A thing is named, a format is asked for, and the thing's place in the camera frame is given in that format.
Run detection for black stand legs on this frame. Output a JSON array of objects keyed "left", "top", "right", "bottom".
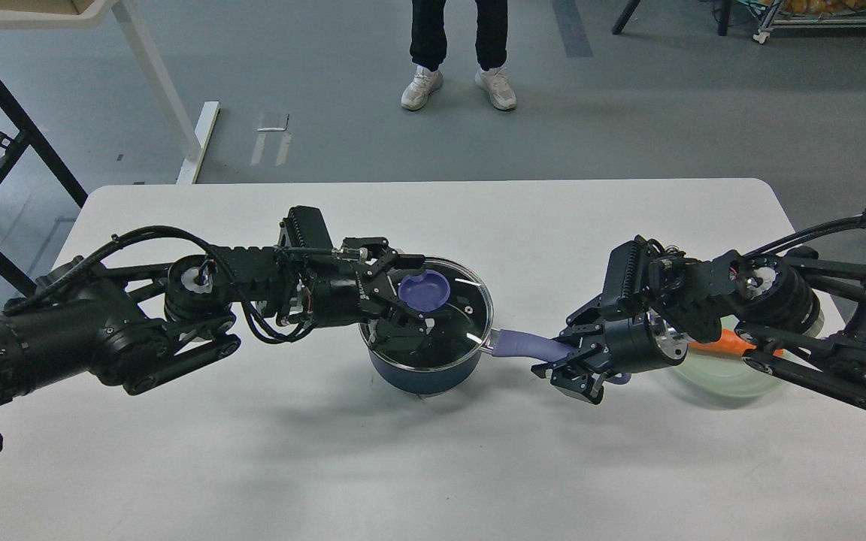
[{"left": 610, "top": 1, "right": 736, "bottom": 37}]

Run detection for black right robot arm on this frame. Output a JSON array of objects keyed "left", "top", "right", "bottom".
[{"left": 531, "top": 213, "right": 866, "bottom": 410}]

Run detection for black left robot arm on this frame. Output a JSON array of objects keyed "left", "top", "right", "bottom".
[{"left": 0, "top": 206, "right": 451, "bottom": 452}]

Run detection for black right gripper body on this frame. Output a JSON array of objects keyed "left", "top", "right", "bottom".
[{"left": 575, "top": 297, "right": 689, "bottom": 376}]

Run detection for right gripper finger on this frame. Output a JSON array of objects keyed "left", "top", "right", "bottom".
[
  {"left": 531, "top": 297, "right": 614, "bottom": 380},
  {"left": 551, "top": 353, "right": 632, "bottom": 405}
]

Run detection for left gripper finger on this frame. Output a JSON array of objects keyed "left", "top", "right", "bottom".
[
  {"left": 364, "top": 290, "right": 435, "bottom": 353},
  {"left": 341, "top": 237, "right": 425, "bottom": 298}
]

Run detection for glass lid with purple knob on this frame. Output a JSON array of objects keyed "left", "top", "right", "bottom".
[{"left": 360, "top": 257, "right": 494, "bottom": 373}]

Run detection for person in black trousers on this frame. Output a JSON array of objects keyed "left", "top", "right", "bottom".
[{"left": 401, "top": 0, "right": 518, "bottom": 113}]

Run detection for orange toy carrot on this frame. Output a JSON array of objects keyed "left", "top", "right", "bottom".
[{"left": 689, "top": 328, "right": 755, "bottom": 358}]

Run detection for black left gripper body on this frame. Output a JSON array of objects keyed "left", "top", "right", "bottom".
[{"left": 305, "top": 249, "right": 384, "bottom": 328}]

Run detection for white desk frame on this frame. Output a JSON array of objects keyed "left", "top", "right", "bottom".
[{"left": 0, "top": 1, "right": 220, "bottom": 185}]

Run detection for blue saucepan with purple handle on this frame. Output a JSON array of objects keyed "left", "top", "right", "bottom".
[{"left": 358, "top": 256, "right": 633, "bottom": 396}]

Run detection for light green oval plate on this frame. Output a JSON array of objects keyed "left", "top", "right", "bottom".
[{"left": 672, "top": 316, "right": 788, "bottom": 403}]

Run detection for wheeled cart with goods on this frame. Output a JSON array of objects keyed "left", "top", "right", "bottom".
[{"left": 742, "top": 1, "right": 866, "bottom": 44}]

